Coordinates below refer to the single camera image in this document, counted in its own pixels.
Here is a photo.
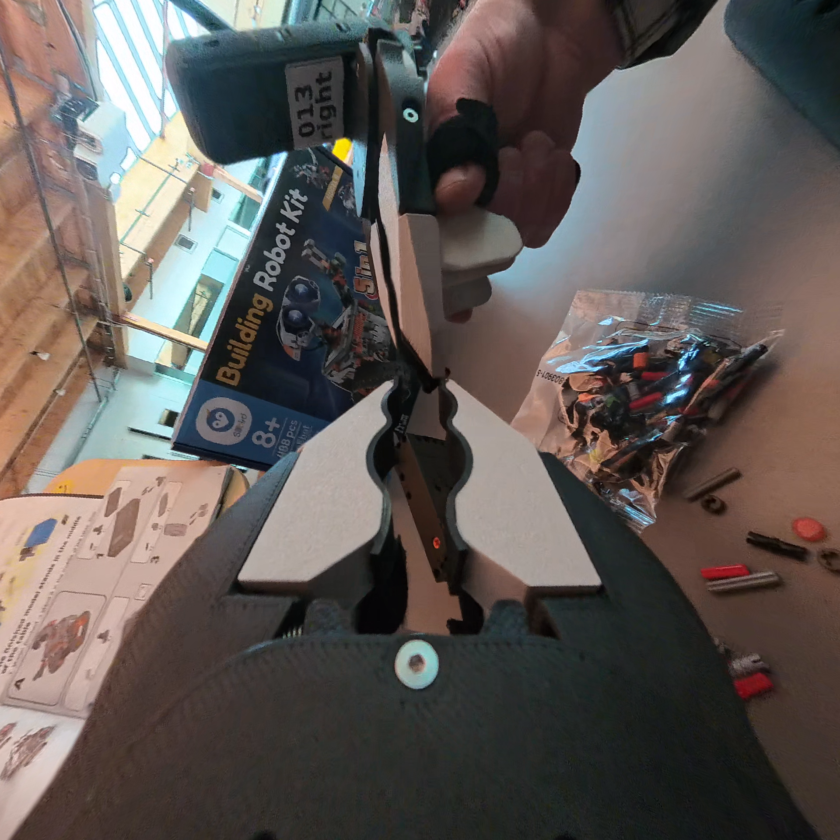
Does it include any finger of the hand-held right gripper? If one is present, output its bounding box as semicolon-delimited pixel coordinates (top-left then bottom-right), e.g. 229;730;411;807
395;211;444;383
368;137;404;335

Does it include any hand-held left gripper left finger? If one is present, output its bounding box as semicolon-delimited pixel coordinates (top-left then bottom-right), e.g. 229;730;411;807
237;380;402;634

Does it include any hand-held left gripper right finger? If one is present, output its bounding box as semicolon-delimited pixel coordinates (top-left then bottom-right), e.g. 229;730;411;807
439;380;602;634

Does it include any black battery box block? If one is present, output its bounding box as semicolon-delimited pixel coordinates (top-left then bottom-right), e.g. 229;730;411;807
392;377;469;594

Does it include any black connector pin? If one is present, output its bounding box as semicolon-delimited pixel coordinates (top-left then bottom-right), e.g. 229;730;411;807
745;531;809;560

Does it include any grey desk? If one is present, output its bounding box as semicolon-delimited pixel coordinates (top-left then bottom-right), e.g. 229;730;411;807
419;0;840;840

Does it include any person's right hand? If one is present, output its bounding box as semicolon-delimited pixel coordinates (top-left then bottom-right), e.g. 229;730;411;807
427;0;624;250

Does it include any blue toy kit box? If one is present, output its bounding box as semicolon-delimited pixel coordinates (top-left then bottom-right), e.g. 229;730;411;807
171;141;407;470

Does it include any clear bag of building parts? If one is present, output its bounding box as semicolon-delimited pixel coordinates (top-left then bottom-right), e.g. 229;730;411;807
511;288;784;534

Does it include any dark grey axle rod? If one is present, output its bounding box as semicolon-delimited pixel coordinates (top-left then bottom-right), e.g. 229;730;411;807
685;467;742;501

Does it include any light grey axle rod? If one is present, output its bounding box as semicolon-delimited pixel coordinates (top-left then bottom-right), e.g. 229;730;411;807
707;571;781;593

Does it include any instruction booklet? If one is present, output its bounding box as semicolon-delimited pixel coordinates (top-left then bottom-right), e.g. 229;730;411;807
0;463;234;840

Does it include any dark teal cloth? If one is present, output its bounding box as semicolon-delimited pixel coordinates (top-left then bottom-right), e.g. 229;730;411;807
724;0;840;131

